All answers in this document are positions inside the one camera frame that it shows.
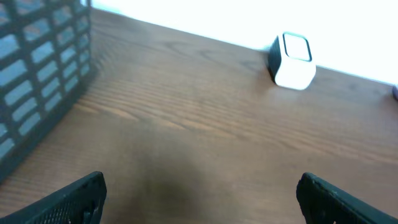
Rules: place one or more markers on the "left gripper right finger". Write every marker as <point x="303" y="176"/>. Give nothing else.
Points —
<point x="322" y="202"/>

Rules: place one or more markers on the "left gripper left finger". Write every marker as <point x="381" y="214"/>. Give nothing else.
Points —
<point x="79" y="202"/>

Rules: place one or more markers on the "white barcode scanner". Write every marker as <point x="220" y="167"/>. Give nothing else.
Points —
<point x="290" y="61"/>

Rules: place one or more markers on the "grey plastic mesh basket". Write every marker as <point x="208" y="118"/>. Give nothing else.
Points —
<point x="46" y="65"/>

